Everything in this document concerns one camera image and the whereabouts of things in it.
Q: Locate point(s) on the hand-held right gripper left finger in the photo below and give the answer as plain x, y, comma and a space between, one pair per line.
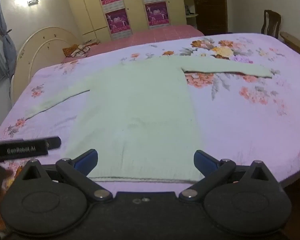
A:
86, 158

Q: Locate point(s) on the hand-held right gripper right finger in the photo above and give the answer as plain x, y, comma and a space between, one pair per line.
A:
205, 161

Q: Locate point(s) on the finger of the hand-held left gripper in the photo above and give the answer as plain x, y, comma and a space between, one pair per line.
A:
53, 142

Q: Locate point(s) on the pale green sweater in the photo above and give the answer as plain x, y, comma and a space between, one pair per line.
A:
140, 105

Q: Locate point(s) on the purple floral bed sheet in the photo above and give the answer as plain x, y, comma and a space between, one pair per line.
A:
252, 130

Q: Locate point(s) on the orange patterned pillow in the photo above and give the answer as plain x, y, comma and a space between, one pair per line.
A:
75, 50

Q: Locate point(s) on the cream arched headboard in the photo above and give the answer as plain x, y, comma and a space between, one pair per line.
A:
40, 40

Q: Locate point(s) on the bedside table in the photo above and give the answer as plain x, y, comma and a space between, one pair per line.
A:
92, 41

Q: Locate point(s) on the blue-grey curtain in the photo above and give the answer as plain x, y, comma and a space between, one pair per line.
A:
0, 17

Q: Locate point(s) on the pink checked bed cover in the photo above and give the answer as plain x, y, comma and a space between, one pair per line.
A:
152, 37

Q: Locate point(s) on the cream wardrobe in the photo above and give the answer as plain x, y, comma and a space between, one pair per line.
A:
87, 10

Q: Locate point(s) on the cream corner shelf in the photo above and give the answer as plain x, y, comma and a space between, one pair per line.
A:
190, 15

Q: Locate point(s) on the light wooden furniture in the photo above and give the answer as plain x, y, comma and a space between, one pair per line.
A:
295, 43

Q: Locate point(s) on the dark wooden chair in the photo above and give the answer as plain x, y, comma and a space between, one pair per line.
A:
271, 22

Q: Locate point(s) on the dark wooden door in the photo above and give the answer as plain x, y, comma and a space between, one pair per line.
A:
210, 5

